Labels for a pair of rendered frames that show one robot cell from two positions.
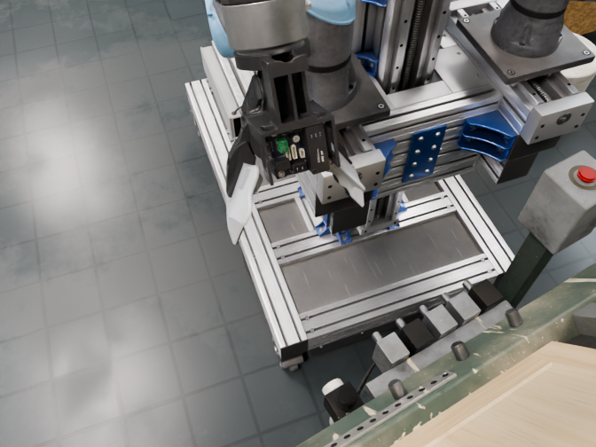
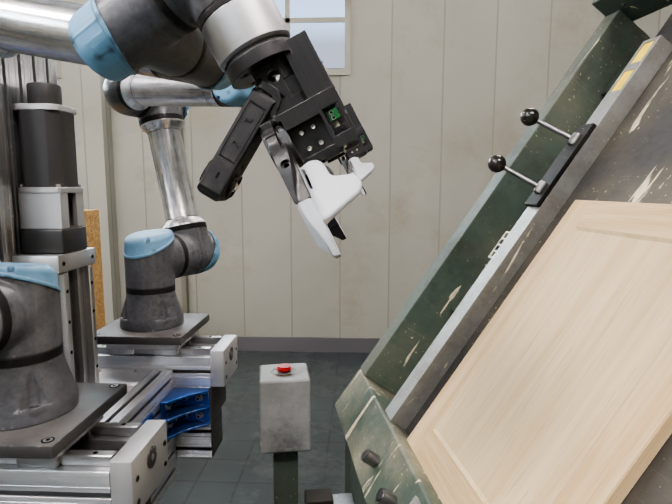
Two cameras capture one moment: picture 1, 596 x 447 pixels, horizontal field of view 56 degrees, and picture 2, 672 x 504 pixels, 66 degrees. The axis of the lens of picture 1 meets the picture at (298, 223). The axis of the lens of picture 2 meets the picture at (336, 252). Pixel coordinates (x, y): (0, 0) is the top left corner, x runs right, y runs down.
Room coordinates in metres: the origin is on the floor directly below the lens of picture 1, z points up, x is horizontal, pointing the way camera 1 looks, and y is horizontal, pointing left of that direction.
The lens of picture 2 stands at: (0.17, 0.47, 1.38)
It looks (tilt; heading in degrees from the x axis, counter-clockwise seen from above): 7 degrees down; 293
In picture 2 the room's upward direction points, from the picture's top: straight up
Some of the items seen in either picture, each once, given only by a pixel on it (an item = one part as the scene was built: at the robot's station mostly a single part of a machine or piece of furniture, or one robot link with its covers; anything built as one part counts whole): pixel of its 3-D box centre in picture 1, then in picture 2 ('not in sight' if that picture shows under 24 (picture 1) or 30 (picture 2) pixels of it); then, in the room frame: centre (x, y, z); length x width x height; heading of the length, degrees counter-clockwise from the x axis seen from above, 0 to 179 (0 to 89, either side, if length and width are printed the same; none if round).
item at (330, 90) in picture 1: (320, 67); (22, 377); (0.90, -0.05, 1.09); 0.15 x 0.15 x 0.10
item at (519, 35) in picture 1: (532, 17); (151, 304); (1.07, -0.51, 1.09); 0.15 x 0.15 x 0.10
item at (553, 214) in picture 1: (568, 203); (284, 406); (0.75, -0.60, 0.84); 0.12 x 0.12 x 0.18; 30
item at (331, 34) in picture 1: (319, 17); (12, 304); (0.90, -0.04, 1.20); 0.13 x 0.12 x 0.14; 96
